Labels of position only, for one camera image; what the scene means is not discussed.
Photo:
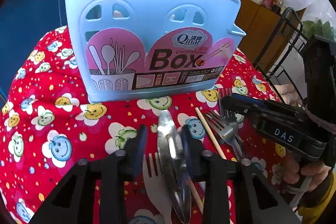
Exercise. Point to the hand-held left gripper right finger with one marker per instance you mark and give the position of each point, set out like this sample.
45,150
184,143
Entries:
187,150

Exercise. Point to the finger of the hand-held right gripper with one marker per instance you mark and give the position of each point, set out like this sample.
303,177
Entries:
249,100
236,106

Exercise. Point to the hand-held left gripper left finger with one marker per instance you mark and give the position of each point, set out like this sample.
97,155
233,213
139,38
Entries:
140,150

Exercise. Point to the metal fork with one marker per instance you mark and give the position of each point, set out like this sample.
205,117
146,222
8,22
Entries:
223,132
232,119

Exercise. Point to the metal spoon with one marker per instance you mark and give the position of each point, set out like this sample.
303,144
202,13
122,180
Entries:
164,145
181,197

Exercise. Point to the wooden chopstick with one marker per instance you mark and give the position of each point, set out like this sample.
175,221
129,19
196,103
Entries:
196,197
210,132

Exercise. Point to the white plastic fork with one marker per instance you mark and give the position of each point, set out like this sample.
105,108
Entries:
153,187

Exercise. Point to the light blue plastic utensil box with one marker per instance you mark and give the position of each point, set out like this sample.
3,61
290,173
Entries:
147,19

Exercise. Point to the person's right forearm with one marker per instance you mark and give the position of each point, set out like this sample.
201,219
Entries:
320,203

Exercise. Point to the person's right hand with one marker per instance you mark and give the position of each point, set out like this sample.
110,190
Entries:
316,174

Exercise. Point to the wooden shelf cabinet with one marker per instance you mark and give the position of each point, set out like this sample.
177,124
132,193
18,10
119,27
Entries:
260,24

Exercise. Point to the red floral tablecloth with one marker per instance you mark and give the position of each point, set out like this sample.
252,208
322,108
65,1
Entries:
52,113

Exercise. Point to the green vegetables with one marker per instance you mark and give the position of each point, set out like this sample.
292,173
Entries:
321,28

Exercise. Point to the blue base cabinets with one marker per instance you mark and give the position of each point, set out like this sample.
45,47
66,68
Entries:
29,16

